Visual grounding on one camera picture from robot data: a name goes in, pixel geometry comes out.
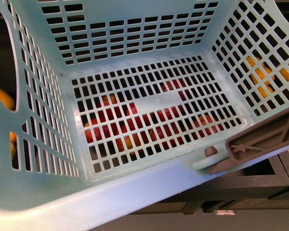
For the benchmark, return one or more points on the light blue plastic basket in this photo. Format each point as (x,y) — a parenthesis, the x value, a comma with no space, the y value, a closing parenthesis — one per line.
(135,115)

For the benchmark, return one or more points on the brown basket handle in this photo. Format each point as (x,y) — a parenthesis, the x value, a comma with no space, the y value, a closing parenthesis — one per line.
(260,139)

